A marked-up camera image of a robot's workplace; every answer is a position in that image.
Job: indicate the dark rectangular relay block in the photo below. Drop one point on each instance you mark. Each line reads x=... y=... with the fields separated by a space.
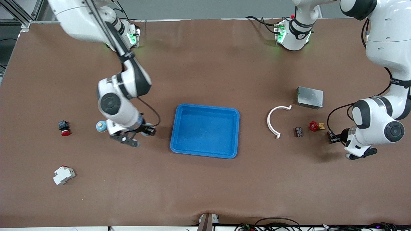
x=330 y=132

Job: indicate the blue bell with cream button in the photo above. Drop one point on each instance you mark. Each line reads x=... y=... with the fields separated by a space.
x=100 y=126
x=143 y=125

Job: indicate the small black terminal block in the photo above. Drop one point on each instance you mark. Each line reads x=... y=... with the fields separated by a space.
x=298 y=132

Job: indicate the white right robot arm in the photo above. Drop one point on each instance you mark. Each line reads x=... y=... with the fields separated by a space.
x=80 y=19

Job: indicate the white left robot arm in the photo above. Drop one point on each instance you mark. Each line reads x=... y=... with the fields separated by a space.
x=385 y=38

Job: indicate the blue plastic tray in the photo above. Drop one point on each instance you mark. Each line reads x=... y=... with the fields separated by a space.
x=205 y=141

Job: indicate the red handwheel brass valve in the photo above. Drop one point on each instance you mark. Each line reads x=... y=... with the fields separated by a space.
x=313 y=126

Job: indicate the grey metal box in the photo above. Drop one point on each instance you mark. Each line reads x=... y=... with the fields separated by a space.
x=310 y=98

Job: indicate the red push button black body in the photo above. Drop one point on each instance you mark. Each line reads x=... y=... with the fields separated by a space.
x=64 y=127

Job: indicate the white curved plastic clamp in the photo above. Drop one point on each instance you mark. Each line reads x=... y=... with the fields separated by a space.
x=269 y=123

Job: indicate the white circuit breaker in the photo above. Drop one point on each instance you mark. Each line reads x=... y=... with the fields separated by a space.
x=63 y=175

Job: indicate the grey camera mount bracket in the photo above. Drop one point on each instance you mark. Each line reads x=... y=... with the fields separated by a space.
x=207 y=223

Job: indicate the aluminium frame post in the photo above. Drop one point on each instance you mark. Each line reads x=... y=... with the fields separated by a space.
x=25 y=25

